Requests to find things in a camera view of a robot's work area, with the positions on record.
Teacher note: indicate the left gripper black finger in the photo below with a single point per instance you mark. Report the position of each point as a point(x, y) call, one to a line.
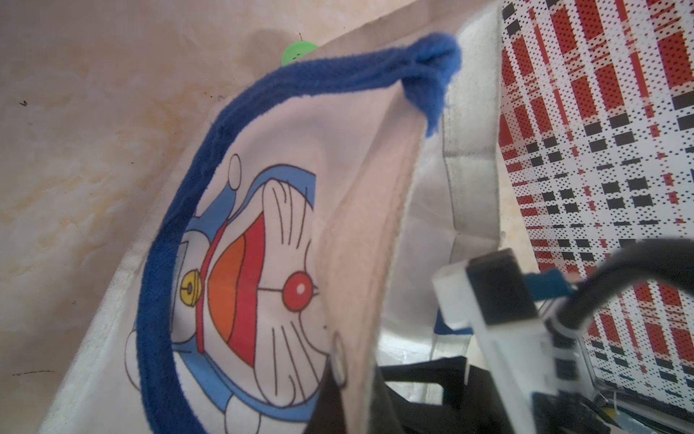
point(328, 416)

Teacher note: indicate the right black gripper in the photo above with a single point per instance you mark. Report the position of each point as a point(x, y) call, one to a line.
point(471, 403)

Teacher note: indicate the white canvas cartoon bag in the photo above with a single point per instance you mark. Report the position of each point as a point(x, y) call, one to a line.
point(305, 228)

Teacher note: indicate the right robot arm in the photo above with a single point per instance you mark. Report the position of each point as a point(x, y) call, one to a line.
point(567, 309)

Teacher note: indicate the green lidded small jar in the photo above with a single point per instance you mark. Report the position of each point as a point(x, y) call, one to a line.
point(296, 51)

